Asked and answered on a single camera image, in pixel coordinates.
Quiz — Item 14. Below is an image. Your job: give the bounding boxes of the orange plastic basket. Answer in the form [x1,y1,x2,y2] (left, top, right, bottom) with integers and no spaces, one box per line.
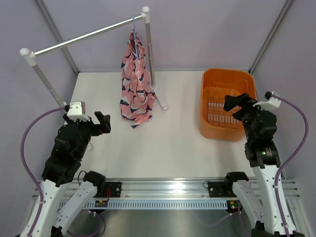
[199,68,256,142]

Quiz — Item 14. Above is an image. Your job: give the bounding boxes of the black left mount plate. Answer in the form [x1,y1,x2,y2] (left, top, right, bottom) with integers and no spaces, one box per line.
[94,181,122,198]

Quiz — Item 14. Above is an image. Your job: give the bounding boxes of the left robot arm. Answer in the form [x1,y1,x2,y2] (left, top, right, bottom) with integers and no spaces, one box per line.
[20,112,111,237]

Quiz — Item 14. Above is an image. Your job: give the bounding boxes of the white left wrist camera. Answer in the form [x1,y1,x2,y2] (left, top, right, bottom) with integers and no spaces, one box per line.
[67,101,90,122]

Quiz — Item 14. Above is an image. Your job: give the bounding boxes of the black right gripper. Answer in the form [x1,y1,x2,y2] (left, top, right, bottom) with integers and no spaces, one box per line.
[224,93,272,142]

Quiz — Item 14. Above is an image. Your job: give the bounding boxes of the black right mount plate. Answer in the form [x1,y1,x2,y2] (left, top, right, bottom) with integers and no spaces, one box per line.
[202,181,235,198]

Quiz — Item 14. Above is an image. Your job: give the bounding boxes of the white and silver clothes rack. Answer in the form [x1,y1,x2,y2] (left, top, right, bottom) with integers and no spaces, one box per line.
[20,6,168,111]

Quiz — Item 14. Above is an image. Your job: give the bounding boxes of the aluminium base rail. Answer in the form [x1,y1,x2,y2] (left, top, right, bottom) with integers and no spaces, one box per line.
[31,179,301,200]

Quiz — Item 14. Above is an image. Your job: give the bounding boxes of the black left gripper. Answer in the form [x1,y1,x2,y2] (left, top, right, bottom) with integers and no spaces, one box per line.
[64,111,111,159]

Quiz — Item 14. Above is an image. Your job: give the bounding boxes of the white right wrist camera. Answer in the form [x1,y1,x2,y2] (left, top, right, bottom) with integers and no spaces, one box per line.
[253,91,281,111]

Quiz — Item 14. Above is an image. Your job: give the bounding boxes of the white slotted cable duct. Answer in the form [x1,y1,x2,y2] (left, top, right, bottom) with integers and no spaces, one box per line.
[84,199,228,210]

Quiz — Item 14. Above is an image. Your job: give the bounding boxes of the pink patterned shorts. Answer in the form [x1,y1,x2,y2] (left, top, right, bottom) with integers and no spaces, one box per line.
[119,32,157,128]

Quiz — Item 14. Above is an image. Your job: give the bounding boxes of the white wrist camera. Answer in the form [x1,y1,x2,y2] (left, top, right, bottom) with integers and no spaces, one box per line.
[67,101,90,122]
[253,91,281,111]

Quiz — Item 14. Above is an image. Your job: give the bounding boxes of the black mount plate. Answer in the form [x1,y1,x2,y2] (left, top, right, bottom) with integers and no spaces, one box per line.
[202,181,235,198]
[94,181,122,198]

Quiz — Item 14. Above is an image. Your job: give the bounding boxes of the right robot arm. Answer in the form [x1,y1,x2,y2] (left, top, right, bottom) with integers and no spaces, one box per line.
[223,92,303,237]

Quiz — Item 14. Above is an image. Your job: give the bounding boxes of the light blue wire hanger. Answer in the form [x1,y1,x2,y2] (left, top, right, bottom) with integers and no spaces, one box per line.
[133,17,139,60]

